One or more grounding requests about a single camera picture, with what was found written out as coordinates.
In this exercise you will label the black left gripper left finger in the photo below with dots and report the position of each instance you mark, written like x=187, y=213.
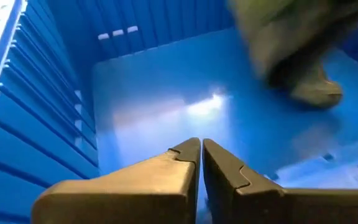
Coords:
x=141, y=186

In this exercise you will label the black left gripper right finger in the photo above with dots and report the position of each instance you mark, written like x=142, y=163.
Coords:
x=259, y=205

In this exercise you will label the dark green buttoned knit shirt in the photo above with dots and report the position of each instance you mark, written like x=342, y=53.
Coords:
x=278, y=40

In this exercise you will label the blue plastic bin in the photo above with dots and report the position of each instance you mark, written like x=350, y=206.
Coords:
x=151, y=77

